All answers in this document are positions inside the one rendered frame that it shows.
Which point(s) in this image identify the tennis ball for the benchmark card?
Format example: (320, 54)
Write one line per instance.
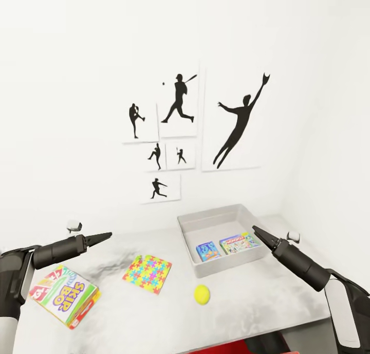
(201, 294)

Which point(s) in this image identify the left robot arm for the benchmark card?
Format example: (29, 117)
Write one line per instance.
(17, 268)

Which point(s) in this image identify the jigsaw puzzle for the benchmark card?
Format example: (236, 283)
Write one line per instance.
(149, 274)

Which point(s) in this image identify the board game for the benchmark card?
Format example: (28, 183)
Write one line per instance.
(208, 251)
(238, 243)
(67, 296)

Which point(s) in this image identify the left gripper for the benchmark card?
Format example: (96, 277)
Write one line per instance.
(70, 248)

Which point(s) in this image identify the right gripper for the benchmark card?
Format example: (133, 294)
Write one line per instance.
(287, 254)

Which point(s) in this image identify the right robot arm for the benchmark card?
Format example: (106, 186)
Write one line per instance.
(349, 303)

